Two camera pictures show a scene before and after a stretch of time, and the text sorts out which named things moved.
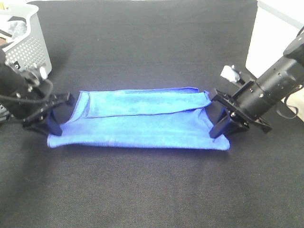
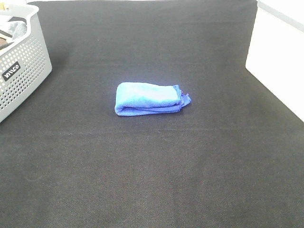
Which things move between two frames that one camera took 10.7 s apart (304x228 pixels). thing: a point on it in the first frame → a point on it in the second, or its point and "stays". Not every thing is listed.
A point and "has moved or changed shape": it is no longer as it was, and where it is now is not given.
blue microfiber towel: (164, 118) has moved or changed shape
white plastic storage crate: (276, 23) stays
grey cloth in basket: (17, 28) stays
